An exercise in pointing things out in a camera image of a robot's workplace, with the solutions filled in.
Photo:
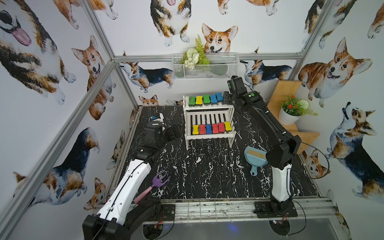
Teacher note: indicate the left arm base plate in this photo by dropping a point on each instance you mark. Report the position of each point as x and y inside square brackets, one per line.
[166, 213]

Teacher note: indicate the yellow eraser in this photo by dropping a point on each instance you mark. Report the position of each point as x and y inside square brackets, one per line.
[199, 101]
[228, 126]
[195, 130]

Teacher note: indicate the white wooden two-tier shelf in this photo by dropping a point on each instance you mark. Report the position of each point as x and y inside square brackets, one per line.
[208, 114]

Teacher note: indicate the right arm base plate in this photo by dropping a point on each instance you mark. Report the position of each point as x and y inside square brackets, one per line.
[275, 209]

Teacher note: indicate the light blue eraser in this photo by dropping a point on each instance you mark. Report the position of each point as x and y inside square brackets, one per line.
[219, 97]
[213, 99]

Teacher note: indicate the green potted plant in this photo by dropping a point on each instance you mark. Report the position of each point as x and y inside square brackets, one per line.
[297, 107]

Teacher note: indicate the yellow eraser lower left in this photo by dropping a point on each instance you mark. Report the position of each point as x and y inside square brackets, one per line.
[195, 130]

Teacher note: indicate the white plant pot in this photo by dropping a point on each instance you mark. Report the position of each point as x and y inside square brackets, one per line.
[287, 119]

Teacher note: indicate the green eraser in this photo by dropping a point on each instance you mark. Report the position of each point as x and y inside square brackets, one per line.
[206, 100]
[192, 101]

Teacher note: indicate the white wire wall basket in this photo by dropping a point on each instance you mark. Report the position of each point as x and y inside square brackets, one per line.
[221, 66]

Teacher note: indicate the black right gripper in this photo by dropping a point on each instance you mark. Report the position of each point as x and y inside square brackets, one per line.
[227, 98]

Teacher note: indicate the wooden corner shelf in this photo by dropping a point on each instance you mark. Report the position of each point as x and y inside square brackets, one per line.
[285, 89]

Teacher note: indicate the yellow eraser lower right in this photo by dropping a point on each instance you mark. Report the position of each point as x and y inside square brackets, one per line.
[228, 126]

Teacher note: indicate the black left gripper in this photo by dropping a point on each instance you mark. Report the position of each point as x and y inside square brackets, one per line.
[173, 131]

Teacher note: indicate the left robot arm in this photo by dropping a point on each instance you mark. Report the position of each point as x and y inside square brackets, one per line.
[116, 220]

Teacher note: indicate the red eraser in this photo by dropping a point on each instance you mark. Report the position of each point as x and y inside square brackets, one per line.
[202, 129]
[215, 128]
[221, 128]

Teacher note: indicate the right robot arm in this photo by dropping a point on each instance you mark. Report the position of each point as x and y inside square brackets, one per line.
[283, 146]

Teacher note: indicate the green eraser upper left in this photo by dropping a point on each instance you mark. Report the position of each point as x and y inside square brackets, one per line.
[192, 101]

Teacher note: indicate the artificial fern and flowers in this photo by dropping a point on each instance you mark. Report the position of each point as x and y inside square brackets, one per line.
[195, 56]

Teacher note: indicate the purple pink garden fork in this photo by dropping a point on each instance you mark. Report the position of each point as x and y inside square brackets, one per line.
[158, 181]

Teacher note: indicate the teal dustpan with brush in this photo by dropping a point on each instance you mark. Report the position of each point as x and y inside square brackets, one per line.
[256, 158]

